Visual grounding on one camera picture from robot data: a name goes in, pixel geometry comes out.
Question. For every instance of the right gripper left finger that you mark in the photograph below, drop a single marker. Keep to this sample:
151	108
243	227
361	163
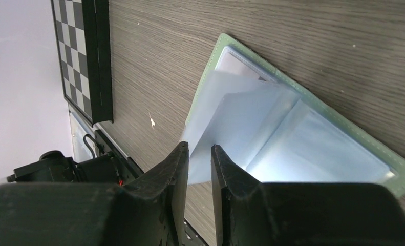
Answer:
147	211

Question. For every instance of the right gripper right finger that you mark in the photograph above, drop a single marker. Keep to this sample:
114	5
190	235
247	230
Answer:
250	212

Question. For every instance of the green card holder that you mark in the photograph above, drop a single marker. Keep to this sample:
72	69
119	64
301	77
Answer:
279	131

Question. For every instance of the white card with magnetic stripe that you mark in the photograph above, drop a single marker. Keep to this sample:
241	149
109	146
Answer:
234	62

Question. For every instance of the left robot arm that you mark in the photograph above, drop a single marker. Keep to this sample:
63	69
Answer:
108	165

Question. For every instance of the black white chessboard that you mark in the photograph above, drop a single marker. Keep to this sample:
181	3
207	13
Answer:
82	30

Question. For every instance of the aluminium front rail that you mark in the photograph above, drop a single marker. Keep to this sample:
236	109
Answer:
83	147

